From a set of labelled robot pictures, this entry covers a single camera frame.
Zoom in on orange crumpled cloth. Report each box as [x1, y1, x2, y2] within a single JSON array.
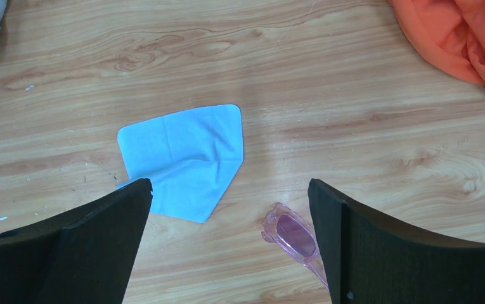
[[390, 1, 485, 86]]

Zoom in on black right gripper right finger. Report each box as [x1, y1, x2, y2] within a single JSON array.
[[307, 179, 485, 303]]

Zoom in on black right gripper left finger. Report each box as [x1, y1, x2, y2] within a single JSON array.
[[0, 179, 153, 303]]

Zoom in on pink transparent sunglasses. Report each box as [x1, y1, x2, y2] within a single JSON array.
[[261, 203, 328, 288]]

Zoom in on light blue cleaning cloth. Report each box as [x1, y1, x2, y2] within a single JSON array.
[[117, 104, 244, 223]]

